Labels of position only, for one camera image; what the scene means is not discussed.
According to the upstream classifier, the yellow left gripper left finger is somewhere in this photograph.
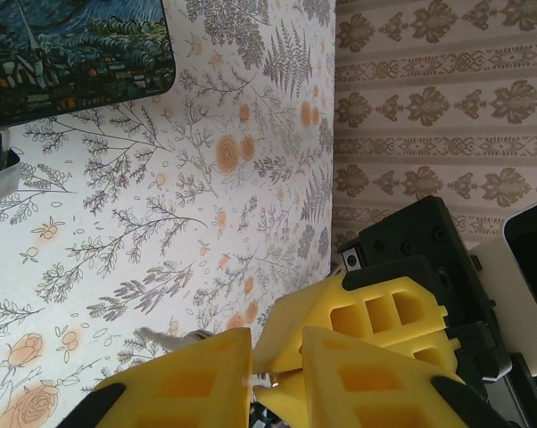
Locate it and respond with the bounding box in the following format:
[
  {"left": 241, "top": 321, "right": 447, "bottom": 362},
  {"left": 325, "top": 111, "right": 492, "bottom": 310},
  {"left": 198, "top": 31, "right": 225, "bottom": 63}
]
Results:
[{"left": 56, "top": 328, "right": 253, "bottom": 428}]

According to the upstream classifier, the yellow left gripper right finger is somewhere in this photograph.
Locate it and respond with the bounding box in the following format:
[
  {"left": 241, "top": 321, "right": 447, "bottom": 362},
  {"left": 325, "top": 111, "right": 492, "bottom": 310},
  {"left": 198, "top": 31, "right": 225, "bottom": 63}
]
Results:
[{"left": 301, "top": 326, "right": 511, "bottom": 428}]

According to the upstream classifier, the silver key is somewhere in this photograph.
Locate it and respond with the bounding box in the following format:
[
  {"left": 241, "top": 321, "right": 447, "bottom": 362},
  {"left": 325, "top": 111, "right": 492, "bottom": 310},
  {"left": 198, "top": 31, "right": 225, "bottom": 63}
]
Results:
[{"left": 134, "top": 326, "right": 282, "bottom": 390}]

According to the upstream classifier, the starry night painted box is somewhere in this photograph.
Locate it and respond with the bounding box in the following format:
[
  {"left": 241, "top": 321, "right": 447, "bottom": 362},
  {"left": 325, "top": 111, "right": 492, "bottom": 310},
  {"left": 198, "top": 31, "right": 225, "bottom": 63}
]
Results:
[{"left": 0, "top": 0, "right": 177, "bottom": 128}]

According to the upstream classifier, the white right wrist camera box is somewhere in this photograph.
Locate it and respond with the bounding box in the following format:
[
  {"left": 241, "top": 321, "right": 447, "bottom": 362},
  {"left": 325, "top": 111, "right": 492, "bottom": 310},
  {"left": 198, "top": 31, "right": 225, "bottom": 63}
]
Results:
[{"left": 471, "top": 195, "right": 537, "bottom": 378}]

